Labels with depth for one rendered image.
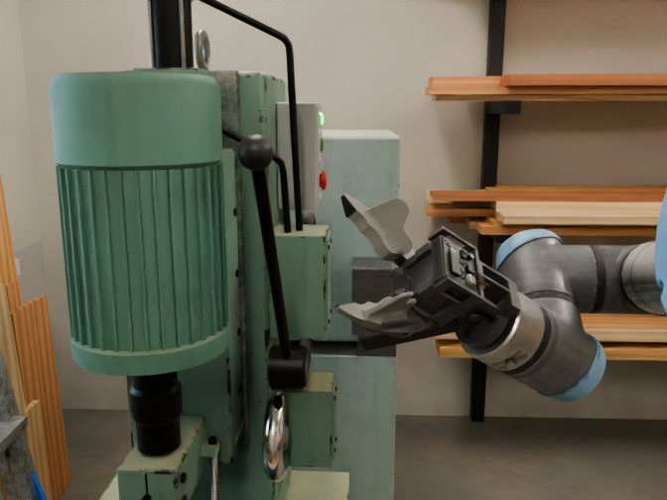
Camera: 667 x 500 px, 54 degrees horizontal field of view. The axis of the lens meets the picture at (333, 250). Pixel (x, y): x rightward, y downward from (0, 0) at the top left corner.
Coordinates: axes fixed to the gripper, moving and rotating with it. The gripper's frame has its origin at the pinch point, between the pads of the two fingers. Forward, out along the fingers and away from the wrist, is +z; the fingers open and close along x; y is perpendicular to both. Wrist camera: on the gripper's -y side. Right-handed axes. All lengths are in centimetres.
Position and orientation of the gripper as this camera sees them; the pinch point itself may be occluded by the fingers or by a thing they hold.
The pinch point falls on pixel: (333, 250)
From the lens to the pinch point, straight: 65.6
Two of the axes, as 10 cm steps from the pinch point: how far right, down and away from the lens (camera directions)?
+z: -7.9, -4.4, -4.4
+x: -0.4, 7.5, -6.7
